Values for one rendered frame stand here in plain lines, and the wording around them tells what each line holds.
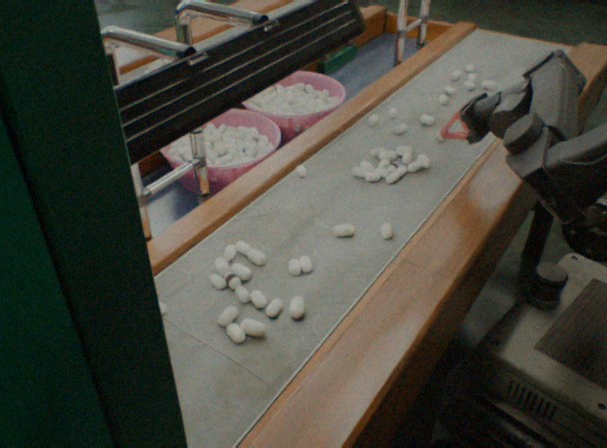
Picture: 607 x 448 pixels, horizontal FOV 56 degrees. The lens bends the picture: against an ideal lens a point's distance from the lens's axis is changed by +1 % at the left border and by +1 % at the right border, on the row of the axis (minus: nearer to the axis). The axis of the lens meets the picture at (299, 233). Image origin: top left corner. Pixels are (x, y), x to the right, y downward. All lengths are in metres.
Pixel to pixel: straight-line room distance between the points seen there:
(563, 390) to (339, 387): 0.57
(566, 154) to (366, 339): 0.36
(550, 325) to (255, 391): 0.74
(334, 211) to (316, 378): 0.41
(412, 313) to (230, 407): 0.29
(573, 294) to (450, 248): 0.50
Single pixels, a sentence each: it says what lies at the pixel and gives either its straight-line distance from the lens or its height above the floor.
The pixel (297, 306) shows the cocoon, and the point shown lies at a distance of 0.85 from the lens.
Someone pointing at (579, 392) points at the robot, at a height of 0.47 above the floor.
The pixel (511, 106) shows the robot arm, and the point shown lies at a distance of 1.05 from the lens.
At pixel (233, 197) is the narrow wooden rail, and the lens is 1.08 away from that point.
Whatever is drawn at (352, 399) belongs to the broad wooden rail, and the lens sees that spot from 0.75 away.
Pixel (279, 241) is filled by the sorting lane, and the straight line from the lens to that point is 1.01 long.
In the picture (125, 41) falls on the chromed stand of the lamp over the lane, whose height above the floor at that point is 1.11.
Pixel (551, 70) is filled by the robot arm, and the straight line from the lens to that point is 1.02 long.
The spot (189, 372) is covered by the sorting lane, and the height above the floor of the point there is 0.74.
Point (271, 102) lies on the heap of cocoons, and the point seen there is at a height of 0.74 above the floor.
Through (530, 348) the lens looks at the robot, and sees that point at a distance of 1.27.
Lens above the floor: 1.37
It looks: 38 degrees down
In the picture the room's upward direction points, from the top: straight up
